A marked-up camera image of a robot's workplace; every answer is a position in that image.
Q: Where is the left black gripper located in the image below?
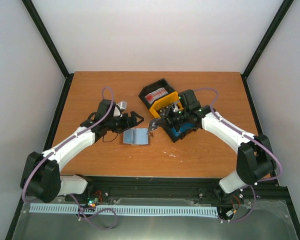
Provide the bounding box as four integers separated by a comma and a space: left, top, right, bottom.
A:
106, 111, 144, 134

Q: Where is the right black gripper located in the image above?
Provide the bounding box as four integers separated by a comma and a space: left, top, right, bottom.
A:
154, 106, 189, 133

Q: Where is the brown leather card holder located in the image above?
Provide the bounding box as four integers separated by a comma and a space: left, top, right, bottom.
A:
122, 128, 153, 146

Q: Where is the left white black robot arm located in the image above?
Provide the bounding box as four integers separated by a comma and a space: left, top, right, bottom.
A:
20, 99, 144, 203

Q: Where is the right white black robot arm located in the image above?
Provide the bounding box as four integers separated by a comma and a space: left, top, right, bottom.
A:
149, 89, 277, 194

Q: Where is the black bin with blue cards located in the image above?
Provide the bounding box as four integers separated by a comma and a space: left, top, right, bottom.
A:
163, 122, 198, 143

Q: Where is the blue card stack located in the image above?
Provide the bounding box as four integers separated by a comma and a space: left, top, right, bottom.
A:
171, 128, 184, 138

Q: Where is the yellow card bin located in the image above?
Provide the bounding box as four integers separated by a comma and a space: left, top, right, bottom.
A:
149, 91, 184, 118

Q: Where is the red white card stack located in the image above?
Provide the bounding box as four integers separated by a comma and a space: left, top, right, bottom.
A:
145, 87, 168, 105

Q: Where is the black bin with red cards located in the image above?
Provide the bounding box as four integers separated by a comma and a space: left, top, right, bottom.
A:
138, 78, 175, 110

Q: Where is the left electronics board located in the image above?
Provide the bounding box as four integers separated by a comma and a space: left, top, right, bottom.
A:
87, 190, 103, 207

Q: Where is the right electronics connector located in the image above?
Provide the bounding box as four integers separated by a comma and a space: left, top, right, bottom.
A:
225, 194, 242, 220

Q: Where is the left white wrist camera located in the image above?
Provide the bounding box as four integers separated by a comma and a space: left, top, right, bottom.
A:
113, 101, 127, 117

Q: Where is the black aluminium frame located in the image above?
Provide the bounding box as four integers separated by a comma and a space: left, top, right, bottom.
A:
4, 0, 300, 240

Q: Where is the light blue cable duct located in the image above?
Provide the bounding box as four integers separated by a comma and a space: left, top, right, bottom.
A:
28, 203, 218, 218

